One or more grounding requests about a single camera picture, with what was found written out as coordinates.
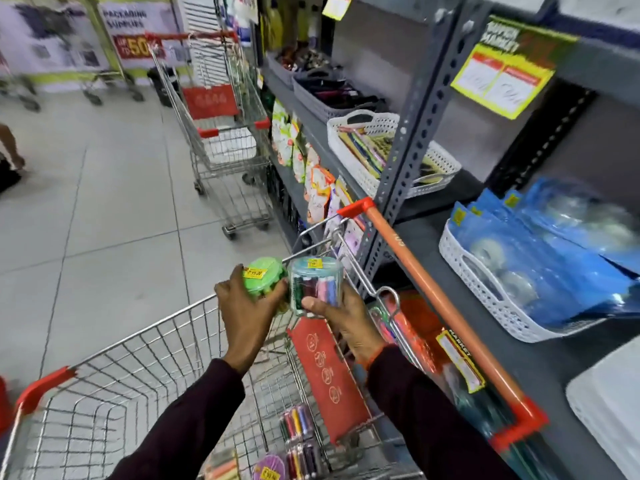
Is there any person's right hand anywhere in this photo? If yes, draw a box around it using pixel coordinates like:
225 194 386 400
301 281 391 366

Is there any person's left hand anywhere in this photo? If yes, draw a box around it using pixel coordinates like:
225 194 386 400
214 265 291 375

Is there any clear blue lidded thread container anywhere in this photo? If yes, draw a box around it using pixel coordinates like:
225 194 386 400
289 256 345 318

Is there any green lidded thread container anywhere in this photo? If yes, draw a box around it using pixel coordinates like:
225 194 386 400
243 257 291 313

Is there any person's right forearm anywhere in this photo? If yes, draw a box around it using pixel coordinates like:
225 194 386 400
366 345 521 480

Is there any person's left forearm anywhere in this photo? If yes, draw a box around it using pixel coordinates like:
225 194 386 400
107 358 247 480

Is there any red child seat flap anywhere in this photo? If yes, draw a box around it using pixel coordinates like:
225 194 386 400
287 317 373 445

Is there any orange wrist thread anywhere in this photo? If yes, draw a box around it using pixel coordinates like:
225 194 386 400
364 343 397 371

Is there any orange packaged item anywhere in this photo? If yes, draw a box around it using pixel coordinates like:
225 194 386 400
375 290 488 395

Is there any thread spool pack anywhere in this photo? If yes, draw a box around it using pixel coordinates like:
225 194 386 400
285 441 325 480
279 404 317 443

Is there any row of hanging colourful packets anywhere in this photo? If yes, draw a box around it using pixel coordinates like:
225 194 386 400
270 100 368 265

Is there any white basket with colourful packets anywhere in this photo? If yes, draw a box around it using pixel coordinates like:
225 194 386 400
327 110 462 199

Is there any purple lidded container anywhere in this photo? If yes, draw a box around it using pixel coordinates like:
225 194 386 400
252 454 287 480

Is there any grey metal shelving rack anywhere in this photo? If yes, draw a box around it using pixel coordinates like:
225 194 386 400
252 0 640 480

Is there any empty metal shopping cart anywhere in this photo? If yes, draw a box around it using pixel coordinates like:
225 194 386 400
145 31 275 240

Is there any white basket with blue packets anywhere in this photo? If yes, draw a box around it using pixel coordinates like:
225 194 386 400
439 220 608 344

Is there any grey plastic basket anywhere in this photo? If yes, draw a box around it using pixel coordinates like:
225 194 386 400
292 70 388 125

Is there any pile of blue tape packets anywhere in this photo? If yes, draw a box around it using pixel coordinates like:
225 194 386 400
449 177 640 328

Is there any small grey basket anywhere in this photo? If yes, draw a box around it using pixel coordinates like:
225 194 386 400
265 47 333 90

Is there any row of bottles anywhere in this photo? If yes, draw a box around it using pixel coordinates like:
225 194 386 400
259 0 323 53

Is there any yellow red shelf sign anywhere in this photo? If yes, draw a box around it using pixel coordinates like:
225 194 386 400
450 16 580 120

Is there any yellow price tag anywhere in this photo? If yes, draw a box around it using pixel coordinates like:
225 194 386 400
322 0 355 21

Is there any white red promotional banner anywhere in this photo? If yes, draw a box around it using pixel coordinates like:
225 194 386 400
98 0 188 70

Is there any white plastic container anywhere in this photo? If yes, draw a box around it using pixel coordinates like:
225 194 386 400
565 336 640 480

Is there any white poster board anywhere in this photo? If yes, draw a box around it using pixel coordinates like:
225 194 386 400
0 0 111 78

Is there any metal shopping cart orange handle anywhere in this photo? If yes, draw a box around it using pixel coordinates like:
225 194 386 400
0 197 550 480

